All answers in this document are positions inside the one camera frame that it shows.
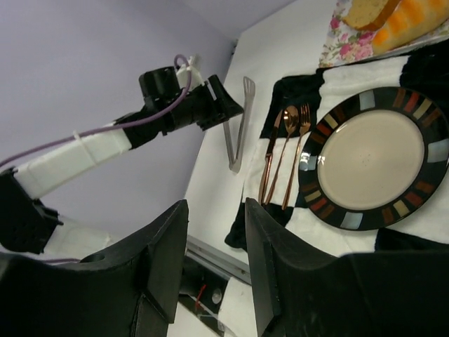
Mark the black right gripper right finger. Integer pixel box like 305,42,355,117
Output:
245,199,448,336

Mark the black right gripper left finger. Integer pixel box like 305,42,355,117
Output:
1,200,189,336

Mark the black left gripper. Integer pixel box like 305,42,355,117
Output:
139,67,243,132

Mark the bread slice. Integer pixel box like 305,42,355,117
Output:
342,0,401,32

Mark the orange croissant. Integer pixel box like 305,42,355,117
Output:
371,0,448,55

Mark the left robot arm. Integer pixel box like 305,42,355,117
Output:
1,65,244,260

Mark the copper spoon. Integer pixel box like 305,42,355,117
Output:
263,105,300,205

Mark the copper knife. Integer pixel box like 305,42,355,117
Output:
258,110,283,204

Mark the copper fork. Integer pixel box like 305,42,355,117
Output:
282,103,311,211

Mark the floral tray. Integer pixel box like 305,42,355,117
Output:
319,1,448,68

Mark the dark rimmed beige plate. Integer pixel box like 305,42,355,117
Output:
298,87,448,231

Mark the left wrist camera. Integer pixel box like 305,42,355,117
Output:
175,54,205,90

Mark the aluminium rail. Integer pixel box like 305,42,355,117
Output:
187,235,251,285

